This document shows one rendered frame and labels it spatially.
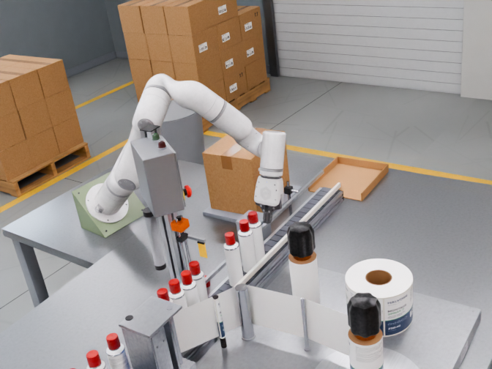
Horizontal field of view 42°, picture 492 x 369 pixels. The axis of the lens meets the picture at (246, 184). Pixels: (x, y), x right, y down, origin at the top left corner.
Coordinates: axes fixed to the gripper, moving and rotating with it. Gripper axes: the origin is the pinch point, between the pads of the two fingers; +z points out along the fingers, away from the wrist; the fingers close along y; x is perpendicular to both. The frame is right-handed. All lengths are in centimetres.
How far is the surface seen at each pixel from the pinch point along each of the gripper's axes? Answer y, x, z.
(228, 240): 0.6, -25.1, 3.9
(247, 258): 1.0, -13.0, 12.7
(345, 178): -3, 72, -7
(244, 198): -25.9, 23.8, 0.0
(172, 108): -189, 170, -22
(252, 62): -235, 345, -62
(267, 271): 4.9, -5.3, 18.3
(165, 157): -1, -58, -26
